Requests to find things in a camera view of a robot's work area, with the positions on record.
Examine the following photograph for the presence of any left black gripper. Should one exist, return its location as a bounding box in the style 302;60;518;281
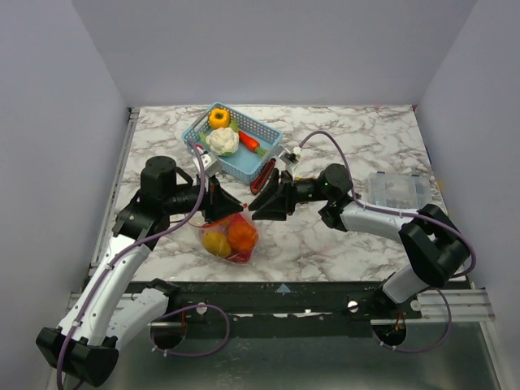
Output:
164;171;244;224

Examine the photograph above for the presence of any red bell pepper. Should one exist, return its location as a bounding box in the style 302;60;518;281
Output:
219;213;249;228

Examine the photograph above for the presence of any clear zip top bag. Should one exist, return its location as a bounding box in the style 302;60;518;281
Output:
188;203;259;264

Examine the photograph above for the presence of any orange pumpkin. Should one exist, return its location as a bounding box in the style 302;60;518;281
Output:
227;223;258;252

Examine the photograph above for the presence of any small orange fruit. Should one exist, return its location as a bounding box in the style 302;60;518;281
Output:
201;231;232;258

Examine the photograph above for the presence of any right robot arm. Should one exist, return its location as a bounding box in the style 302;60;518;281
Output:
249;163;470;319

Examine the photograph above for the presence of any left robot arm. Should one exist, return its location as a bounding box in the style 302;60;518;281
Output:
36;154;243;388

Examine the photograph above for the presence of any orange carrot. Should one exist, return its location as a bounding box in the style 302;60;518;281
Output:
238;130;267;157

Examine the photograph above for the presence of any blue plastic basket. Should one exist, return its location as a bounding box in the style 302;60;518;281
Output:
182;102;283;184

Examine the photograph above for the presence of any white cauliflower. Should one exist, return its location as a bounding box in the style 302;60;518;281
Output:
200;128;240;157

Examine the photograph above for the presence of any yellow bell pepper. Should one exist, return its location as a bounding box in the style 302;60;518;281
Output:
208;108;231;129

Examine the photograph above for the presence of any clear plastic parts box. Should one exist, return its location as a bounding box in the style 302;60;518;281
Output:
366;171;432;210

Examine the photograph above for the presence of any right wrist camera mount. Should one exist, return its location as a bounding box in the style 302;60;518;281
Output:
277;146;301;179

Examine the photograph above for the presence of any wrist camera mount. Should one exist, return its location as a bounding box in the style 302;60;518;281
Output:
277;146;301;179
196;143;223;177

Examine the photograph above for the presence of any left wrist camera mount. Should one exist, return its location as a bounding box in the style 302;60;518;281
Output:
196;143;223;177

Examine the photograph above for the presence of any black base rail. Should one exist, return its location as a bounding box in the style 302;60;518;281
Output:
149;280;421;345

